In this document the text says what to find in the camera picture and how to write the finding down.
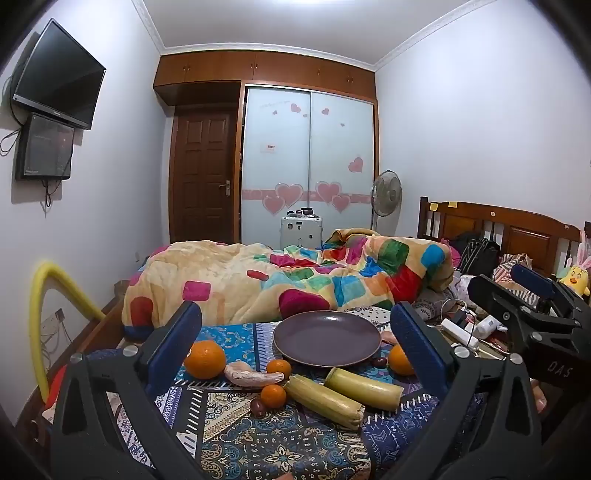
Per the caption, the brown wooden door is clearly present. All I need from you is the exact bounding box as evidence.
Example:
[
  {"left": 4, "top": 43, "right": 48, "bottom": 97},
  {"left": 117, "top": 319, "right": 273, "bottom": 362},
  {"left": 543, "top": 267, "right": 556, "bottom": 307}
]
[{"left": 171, "top": 105, "right": 241, "bottom": 245}]

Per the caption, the purple plate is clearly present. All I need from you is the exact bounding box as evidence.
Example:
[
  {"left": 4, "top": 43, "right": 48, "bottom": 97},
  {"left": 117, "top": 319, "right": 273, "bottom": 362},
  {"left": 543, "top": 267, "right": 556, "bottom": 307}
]
[{"left": 272, "top": 311, "right": 382, "bottom": 367}]

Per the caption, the black wall television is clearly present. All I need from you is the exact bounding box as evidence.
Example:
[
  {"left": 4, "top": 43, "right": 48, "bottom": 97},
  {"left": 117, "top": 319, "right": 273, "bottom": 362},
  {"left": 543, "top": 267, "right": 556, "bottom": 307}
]
[{"left": 11, "top": 18, "right": 107, "bottom": 130}]

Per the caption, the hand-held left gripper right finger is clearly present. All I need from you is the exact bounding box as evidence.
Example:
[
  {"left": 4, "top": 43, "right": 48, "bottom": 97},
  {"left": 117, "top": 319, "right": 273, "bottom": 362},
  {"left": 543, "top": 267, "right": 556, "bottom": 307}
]
[{"left": 390, "top": 301, "right": 543, "bottom": 480}]

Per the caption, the white patterned cloth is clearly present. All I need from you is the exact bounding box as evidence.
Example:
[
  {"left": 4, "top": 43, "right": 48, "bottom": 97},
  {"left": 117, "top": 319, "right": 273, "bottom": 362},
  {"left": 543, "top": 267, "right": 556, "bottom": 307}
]
[{"left": 346, "top": 302, "right": 444, "bottom": 334}]

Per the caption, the yellow chick plush toy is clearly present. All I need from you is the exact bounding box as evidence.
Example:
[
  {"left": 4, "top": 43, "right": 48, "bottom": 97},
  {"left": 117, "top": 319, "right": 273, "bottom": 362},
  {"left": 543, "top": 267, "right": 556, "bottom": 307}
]
[{"left": 556, "top": 228, "right": 591, "bottom": 298}]

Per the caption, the colourful patchwork blanket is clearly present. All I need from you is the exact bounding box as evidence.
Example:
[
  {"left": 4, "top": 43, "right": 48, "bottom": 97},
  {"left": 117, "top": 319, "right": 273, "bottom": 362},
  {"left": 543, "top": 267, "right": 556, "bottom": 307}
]
[{"left": 122, "top": 228, "right": 455, "bottom": 340}]

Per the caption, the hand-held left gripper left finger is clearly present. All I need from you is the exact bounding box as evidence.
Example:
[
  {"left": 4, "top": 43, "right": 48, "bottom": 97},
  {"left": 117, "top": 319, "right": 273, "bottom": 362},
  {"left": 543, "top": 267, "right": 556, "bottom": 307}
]
[{"left": 48, "top": 301, "right": 204, "bottom": 480}]

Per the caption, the standing fan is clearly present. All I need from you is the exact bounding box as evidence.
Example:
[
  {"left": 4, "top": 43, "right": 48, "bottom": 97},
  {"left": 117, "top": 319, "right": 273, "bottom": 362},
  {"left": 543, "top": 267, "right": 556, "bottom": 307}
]
[{"left": 369, "top": 170, "right": 403, "bottom": 232}]

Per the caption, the wooden wardrobe with heart stickers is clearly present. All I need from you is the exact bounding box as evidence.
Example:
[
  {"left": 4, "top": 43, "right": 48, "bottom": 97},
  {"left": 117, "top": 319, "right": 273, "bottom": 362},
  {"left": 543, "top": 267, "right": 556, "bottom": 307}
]
[{"left": 153, "top": 51, "right": 380, "bottom": 245}]

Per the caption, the small black wall monitor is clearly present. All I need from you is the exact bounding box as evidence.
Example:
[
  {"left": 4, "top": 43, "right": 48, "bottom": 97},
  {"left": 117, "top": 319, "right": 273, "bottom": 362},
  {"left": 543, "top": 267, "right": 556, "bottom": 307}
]
[{"left": 15, "top": 113, "right": 75, "bottom": 182}]

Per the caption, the white appliance by wardrobe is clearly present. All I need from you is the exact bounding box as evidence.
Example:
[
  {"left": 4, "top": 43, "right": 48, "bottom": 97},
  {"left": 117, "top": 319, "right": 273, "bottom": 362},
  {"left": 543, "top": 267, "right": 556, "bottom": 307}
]
[{"left": 280, "top": 209, "right": 323, "bottom": 250}]

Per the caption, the black monitor cable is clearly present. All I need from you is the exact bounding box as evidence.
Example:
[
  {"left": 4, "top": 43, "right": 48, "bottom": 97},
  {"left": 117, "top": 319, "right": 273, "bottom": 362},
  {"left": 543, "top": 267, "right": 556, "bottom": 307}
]
[{"left": 41, "top": 178, "right": 63, "bottom": 209}]

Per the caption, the large orange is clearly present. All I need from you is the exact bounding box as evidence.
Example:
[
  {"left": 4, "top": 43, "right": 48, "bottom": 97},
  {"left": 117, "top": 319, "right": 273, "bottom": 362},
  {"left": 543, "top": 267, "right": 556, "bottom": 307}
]
[{"left": 184, "top": 340, "right": 227, "bottom": 380}]

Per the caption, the white power strip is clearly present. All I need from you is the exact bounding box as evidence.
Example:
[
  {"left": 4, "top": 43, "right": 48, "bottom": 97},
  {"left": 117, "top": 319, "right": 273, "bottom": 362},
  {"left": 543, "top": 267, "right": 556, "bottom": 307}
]
[{"left": 441, "top": 318, "right": 480, "bottom": 348}]

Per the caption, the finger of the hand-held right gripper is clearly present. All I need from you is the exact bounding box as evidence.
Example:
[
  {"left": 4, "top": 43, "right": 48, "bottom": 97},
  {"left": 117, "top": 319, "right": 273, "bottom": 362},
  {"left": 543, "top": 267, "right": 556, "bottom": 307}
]
[
  {"left": 510, "top": 264, "right": 591, "bottom": 319},
  {"left": 467, "top": 274, "right": 580, "bottom": 344}
]

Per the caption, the ragged-end sugarcane piece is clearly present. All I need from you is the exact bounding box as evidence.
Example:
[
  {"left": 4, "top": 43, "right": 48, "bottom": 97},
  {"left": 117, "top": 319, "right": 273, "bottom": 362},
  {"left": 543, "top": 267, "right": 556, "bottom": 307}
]
[{"left": 283, "top": 374, "right": 365, "bottom": 430}]

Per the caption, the medium orange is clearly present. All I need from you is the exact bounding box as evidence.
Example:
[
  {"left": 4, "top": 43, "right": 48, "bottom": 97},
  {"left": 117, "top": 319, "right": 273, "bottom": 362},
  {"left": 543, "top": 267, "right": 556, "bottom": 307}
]
[{"left": 387, "top": 344, "right": 416, "bottom": 376}]

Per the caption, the wooden bed headboard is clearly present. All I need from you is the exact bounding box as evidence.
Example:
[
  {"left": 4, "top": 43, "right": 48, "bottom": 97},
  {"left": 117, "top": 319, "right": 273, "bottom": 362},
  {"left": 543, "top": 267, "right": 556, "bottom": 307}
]
[{"left": 418, "top": 196, "right": 583, "bottom": 278}]

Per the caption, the black bag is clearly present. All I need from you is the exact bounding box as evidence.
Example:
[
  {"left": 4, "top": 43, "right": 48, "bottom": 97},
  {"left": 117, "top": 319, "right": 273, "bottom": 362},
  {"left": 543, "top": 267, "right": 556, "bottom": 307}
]
[{"left": 457, "top": 237, "right": 502, "bottom": 278}]

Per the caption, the yellow foam tube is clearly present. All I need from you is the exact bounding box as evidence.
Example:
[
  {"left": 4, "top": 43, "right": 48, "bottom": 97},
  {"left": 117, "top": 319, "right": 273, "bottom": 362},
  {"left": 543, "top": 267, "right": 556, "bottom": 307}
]
[{"left": 30, "top": 261, "right": 107, "bottom": 402}]

